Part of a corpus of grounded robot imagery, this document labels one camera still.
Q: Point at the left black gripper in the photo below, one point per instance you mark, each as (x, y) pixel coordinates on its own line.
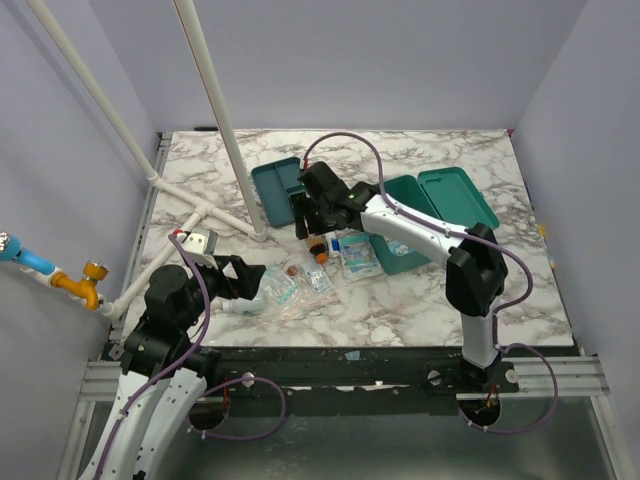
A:
(247, 282)

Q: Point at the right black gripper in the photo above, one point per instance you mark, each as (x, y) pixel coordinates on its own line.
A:
(310, 216)

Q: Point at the white plastic bottle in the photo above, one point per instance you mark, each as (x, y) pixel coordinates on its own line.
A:
(243, 306)

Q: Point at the brown medicine bottle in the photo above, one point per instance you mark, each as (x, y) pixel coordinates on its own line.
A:
(318, 249)

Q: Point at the teal divided tray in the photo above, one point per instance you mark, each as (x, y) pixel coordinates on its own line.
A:
(276, 183)

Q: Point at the small blue wipe packets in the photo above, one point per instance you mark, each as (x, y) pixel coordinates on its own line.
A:
(316, 275)

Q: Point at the teal medicine kit box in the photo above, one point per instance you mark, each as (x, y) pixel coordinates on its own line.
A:
(447, 194)

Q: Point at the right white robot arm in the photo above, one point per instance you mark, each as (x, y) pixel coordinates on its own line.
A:
(475, 269)

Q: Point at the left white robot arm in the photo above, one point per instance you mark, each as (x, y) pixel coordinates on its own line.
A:
(163, 371)

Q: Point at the teal bandage packet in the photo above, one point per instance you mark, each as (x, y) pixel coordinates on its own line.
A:
(278, 285)

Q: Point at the small white blue tube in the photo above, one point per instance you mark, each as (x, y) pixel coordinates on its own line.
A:
(333, 245)

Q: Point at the clear zip bag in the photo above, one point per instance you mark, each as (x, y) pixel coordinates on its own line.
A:
(306, 299)

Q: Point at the blue white gauze packet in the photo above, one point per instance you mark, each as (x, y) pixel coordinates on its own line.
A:
(358, 258)

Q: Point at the orange blue pipe valve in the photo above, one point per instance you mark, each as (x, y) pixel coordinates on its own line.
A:
(12, 250)

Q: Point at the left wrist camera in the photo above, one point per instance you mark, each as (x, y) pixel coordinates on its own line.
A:
(199, 246)

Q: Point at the white pvc pipe frame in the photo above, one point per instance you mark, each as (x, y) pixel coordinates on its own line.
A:
(94, 147)

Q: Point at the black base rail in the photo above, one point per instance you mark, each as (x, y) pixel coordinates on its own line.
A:
(311, 381)

